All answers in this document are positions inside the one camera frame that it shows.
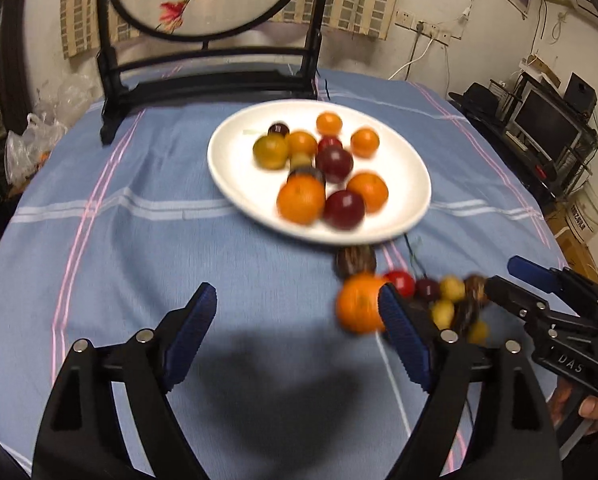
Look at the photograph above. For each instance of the white plate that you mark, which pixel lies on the white plate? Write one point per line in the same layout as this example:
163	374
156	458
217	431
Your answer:
239	170

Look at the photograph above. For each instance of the computer monitor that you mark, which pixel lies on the computer monitor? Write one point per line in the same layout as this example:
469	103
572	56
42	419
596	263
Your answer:
544	122

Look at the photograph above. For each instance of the small red cherry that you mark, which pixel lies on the small red cherry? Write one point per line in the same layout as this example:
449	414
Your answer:
427	288

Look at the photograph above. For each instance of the beige checked curtain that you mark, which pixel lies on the beige checked curtain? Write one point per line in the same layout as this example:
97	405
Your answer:
359	0

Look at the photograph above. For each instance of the smooth orange round fruit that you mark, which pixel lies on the smooth orange round fruit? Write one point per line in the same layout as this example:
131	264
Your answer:
329	123
365	142
301	143

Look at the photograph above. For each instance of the textured mandarin orange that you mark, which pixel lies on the textured mandarin orange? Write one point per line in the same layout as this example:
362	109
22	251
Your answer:
301	200
361	302
368	191

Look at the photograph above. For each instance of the white bucket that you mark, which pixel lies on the white bucket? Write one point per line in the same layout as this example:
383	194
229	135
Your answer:
589	212

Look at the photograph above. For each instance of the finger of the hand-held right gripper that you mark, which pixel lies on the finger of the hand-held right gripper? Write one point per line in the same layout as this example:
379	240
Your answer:
531	270
514	297

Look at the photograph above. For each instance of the round embroidered table screen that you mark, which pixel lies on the round embroidered table screen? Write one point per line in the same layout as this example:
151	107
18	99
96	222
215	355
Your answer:
204	0

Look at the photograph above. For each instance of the blue striped tablecloth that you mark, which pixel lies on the blue striped tablecloth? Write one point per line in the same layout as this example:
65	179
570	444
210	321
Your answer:
204	250

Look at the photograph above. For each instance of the black speaker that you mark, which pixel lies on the black speaker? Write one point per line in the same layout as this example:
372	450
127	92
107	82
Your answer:
580	92

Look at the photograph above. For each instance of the black hat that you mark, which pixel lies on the black hat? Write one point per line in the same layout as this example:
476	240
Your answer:
476	100

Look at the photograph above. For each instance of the dark cherry with stem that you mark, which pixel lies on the dark cherry with stem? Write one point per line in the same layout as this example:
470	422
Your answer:
279	129

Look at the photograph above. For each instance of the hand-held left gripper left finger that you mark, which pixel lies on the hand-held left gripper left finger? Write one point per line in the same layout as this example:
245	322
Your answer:
194	330

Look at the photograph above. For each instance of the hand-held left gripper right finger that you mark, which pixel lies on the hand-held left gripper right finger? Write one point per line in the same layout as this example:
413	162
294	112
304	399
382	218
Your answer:
404	330

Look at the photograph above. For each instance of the white wall socket strip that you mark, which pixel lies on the white wall socket strip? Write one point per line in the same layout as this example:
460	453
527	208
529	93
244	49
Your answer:
433	32

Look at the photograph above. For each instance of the clear plastic bags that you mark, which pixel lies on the clear plastic bags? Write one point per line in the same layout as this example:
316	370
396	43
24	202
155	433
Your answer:
34	140

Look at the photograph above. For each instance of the white wall socket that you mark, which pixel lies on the white wall socket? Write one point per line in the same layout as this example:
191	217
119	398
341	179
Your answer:
404	18

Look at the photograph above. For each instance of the red cherry tomato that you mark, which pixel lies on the red cherry tomato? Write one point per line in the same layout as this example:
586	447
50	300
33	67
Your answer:
400	282
330	144

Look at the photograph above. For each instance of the dark red plum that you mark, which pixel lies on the dark red plum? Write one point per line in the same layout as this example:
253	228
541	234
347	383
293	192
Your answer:
344	208
334	164

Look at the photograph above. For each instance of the green yellow tomato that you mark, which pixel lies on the green yellow tomato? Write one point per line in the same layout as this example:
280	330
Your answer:
270	151

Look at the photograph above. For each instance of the cardboard box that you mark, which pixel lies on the cardboard box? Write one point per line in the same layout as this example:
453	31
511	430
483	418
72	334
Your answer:
543	69

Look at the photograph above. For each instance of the black metal rack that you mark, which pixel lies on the black metal rack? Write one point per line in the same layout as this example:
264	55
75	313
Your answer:
591	140

